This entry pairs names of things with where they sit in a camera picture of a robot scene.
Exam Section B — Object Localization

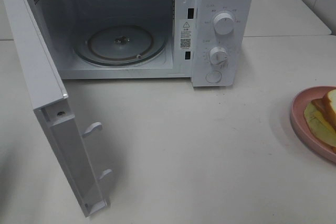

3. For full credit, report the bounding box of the upper white power knob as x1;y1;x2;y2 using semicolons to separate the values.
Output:
213;11;235;35

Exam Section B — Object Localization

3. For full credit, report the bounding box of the white microwave oven body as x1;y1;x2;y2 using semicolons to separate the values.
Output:
41;0;251;87

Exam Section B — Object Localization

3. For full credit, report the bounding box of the white timer knob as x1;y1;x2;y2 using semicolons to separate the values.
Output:
209;47;229;66

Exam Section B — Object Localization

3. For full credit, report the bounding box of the pink round plate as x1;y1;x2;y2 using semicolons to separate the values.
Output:
290;86;335;163

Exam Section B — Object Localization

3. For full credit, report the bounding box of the white microwave door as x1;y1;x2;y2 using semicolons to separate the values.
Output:
4;0;108;217

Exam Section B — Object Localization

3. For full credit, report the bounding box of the toast sandwich with cheese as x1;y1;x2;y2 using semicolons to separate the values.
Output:
304;89;335;152

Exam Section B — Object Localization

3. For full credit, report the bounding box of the round white door button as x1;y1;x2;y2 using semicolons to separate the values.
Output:
206;71;222;83

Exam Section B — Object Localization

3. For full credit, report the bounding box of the glass microwave turntable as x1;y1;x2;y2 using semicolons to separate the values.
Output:
71;17;172;67

